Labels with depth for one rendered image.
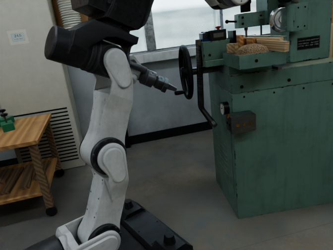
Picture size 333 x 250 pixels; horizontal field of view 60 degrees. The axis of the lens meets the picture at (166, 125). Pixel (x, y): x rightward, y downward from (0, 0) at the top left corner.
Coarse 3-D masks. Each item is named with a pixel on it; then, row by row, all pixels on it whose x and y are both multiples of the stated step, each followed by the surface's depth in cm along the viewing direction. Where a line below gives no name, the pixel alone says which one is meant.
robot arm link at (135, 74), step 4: (132, 64) 150; (136, 64) 151; (132, 68) 154; (136, 68) 152; (140, 68) 152; (144, 68) 152; (132, 72) 153; (136, 72) 154; (140, 72) 155; (144, 72) 153; (148, 72) 155; (132, 76) 152; (136, 76) 154; (140, 76) 155; (144, 76) 154; (136, 80) 154; (140, 80) 156; (144, 80) 155
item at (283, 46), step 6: (258, 42) 135; (264, 42) 129; (270, 42) 124; (276, 42) 118; (282, 42) 113; (288, 42) 112; (270, 48) 124; (276, 48) 119; (282, 48) 114; (288, 48) 113
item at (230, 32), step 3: (231, 30) 146; (234, 30) 142; (228, 33) 149; (231, 33) 144; (234, 33) 142; (228, 36) 149; (231, 36) 145; (234, 36) 142; (231, 39) 146; (234, 39) 143; (231, 42) 146; (234, 42) 143
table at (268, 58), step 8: (224, 56) 139; (232, 56) 128; (240, 56) 120; (248, 56) 120; (256, 56) 121; (264, 56) 121; (272, 56) 122; (280, 56) 122; (208, 64) 141; (216, 64) 141; (224, 64) 141; (232, 64) 129; (240, 64) 121; (248, 64) 122; (256, 64) 122; (264, 64) 122; (272, 64) 123
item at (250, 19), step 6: (252, 12) 145; (258, 12) 145; (264, 12) 145; (234, 18) 150; (240, 18) 145; (246, 18) 145; (252, 18) 146; (264, 18) 146; (234, 24) 152; (240, 24) 146; (246, 24) 146; (252, 24) 146; (258, 24) 147; (264, 24) 147
